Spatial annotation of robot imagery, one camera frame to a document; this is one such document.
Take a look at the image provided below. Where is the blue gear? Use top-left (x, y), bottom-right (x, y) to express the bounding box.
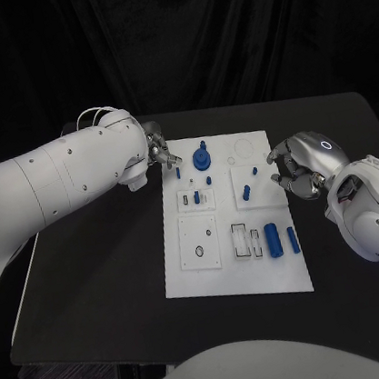
top-left (190, 146), bottom-right (214, 173)

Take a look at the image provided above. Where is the large blue cylinder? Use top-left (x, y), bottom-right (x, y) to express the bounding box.
top-left (262, 220), bottom-right (285, 260)

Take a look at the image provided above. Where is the white cable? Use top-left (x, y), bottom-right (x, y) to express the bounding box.
top-left (87, 106), bottom-right (116, 128)
top-left (73, 104), bottom-right (121, 133)

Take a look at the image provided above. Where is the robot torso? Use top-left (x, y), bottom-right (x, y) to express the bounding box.
top-left (121, 319), bottom-right (379, 379)

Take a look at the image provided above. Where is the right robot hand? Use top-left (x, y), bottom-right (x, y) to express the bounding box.
top-left (263, 125), bottom-right (355, 206)

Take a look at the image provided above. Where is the white task board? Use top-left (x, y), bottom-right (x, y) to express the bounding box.
top-left (141, 121), bottom-right (315, 315)

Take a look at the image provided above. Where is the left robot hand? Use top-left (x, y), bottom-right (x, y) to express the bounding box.
top-left (139, 116), bottom-right (185, 174)

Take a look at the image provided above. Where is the long blue cylinder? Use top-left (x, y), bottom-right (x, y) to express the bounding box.
top-left (286, 225), bottom-right (302, 256)

